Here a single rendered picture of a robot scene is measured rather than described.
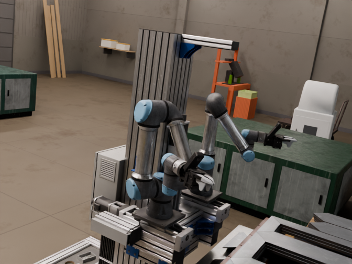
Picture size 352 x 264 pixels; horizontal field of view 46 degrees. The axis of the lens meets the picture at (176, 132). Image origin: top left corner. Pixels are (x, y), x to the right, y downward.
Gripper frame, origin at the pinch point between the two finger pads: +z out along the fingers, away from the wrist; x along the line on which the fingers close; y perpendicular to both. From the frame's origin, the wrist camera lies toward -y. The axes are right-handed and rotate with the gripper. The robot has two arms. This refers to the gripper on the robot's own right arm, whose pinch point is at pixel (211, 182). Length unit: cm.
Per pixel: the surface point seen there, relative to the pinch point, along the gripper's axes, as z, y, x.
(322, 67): -647, -139, -872
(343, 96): -582, -76, -911
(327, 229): -35, 41, -147
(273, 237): -36, 47, -95
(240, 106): -720, 21, -674
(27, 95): -718, 88, -109
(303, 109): -352, -23, -479
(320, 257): -8, 45, -106
